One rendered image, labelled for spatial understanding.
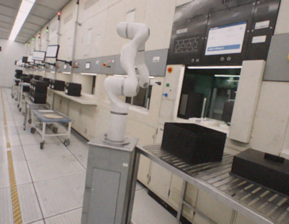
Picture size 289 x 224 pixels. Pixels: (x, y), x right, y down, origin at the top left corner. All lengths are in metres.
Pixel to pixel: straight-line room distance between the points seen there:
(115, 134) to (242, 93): 0.88
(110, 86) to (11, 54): 13.50
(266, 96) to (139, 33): 0.89
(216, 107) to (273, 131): 1.26
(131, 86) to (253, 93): 0.77
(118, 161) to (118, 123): 0.23
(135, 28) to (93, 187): 1.04
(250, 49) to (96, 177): 1.30
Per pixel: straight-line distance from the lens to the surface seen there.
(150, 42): 2.17
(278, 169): 1.02
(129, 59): 1.19
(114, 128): 1.16
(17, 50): 14.57
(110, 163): 1.16
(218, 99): 2.54
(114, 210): 1.29
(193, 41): 1.75
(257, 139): 1.40
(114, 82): 1.15
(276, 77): 1.38
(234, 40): 1.55
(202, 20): 1.77
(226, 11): 1.67
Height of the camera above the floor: 1.12
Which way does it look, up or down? 7 degrees down
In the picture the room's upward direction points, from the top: 8 degrees clockwise
